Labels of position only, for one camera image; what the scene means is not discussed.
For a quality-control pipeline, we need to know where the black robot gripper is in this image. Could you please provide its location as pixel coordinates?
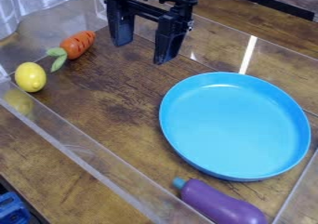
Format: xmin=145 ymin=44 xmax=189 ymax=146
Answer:
xmin=105 ymin=0 xmax=197 ymax=65

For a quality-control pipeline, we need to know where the orange toy carrot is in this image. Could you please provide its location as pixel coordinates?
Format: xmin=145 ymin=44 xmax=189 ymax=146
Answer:
xmin=45 ymin=31 xmax=96 ymax=72

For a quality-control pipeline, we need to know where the yellow toy lemon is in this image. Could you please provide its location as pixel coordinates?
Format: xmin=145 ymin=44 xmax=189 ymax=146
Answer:
xmin=14 ymin=62 xmax=45 ymax=93

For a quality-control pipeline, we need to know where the blue round plate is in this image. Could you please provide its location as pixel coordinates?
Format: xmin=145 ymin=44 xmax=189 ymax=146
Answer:
xmin=159 ymin=72 xmax=309 ymax=181

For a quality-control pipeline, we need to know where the purple toy eggplant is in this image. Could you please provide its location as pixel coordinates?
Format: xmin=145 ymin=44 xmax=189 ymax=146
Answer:
xmin=172 ymin=178 xmax=268 ymax=224

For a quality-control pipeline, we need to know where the blue plastic crate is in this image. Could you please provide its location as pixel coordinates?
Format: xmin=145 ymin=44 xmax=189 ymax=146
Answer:
xmin=0 ymin=191 xmax=30 ymax=224

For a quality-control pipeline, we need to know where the clear acrylic enclosure wall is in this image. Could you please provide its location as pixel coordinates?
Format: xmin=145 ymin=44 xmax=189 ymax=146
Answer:
xmin=0 ymin=0 xmax=318 ymax=224

